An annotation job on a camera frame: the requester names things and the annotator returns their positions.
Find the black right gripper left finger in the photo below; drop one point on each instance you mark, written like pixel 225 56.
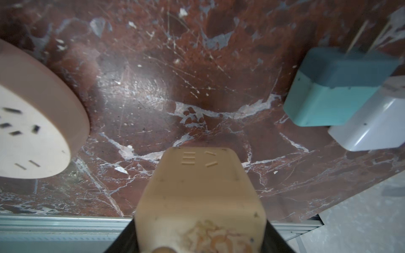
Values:
pixel 126 242

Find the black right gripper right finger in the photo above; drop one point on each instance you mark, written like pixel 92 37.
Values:
pixel 273 242

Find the beige cube adapter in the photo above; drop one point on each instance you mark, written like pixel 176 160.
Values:
pixel 200 200

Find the round pink socket base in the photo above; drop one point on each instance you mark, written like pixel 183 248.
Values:
pixel 43 123

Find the white charger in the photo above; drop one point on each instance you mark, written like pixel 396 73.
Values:
pixel 379 123

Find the teal plug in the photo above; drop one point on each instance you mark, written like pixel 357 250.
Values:
pixel 333 83

